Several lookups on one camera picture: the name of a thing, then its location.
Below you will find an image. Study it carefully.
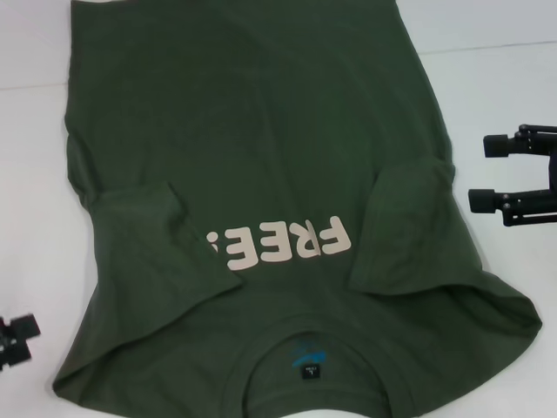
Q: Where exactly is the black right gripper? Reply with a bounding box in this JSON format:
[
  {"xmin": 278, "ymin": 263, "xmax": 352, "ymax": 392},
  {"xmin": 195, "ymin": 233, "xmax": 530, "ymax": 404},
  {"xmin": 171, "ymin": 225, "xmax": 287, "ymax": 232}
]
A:
[{"xmin": 468, "ymin": 125, "xmax": 557, "ymax": 227}]

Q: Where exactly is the dark green FREE t-shirt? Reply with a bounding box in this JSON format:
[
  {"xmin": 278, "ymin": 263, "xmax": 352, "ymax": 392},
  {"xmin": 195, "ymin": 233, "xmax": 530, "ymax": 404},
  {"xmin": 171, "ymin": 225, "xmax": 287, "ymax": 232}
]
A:
[{"xmin": 50, "ymin": 0, "xmax": 545, "ymax": 418}]

